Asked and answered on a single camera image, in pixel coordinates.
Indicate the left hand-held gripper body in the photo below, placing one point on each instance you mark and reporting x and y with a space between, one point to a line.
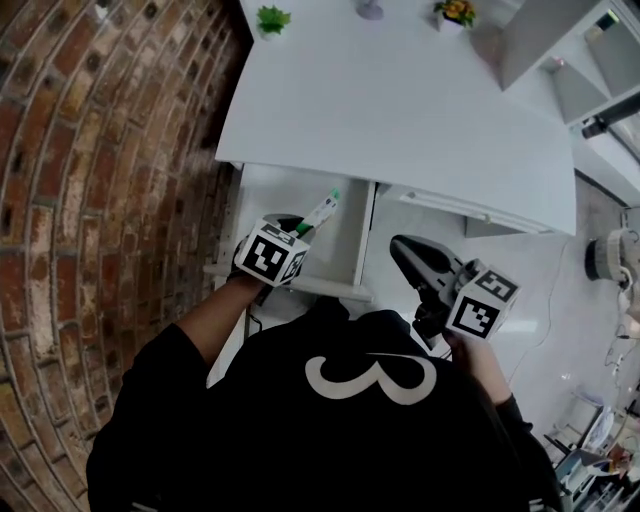
267 255

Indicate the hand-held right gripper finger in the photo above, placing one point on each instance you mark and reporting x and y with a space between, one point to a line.
435 257
407 262

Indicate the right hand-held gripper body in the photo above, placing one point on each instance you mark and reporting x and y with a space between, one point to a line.
480 310

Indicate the white drawer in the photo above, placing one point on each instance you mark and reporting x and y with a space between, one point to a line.
470 210
340 240

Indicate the white and green product box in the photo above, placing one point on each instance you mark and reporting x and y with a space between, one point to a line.
322 210

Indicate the person's left forearm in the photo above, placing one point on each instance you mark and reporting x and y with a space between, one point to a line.
220 320

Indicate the person's right forearm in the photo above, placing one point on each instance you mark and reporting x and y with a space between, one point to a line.
482 370

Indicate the white closed drawer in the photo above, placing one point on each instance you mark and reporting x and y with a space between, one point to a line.
470 210

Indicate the white desk with hutch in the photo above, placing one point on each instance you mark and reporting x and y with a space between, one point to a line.
390 110

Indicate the person's black shirt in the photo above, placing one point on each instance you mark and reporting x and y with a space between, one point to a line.
320 435

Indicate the black pole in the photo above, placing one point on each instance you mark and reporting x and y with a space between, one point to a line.
597 126

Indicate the small green potted plant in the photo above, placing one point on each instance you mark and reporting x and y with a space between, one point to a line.
272 21

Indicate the yellow flower potted plant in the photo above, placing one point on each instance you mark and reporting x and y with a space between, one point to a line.
456 15

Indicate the grey figurine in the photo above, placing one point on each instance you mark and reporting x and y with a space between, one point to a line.
370 9

